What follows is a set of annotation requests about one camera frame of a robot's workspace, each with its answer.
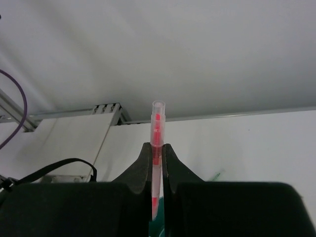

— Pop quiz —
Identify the red transparent pen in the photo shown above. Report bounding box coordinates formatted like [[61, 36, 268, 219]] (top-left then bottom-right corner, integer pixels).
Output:
[[150, 101, 165, 220]]

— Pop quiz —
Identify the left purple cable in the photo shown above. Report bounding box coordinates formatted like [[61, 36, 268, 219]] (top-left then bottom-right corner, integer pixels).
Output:
[[0, 69, 28, 150]]

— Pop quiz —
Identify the teal round divided container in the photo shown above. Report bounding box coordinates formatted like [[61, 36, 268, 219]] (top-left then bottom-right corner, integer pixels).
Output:
[[149, 197, 165, 237]]

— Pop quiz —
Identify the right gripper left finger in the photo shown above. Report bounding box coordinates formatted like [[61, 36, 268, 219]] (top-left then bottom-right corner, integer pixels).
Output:
[[0, 143, 152, 237]]

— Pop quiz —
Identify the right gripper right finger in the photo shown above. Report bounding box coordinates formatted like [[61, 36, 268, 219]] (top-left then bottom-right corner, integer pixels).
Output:
[[162, 144, 316, 237]]

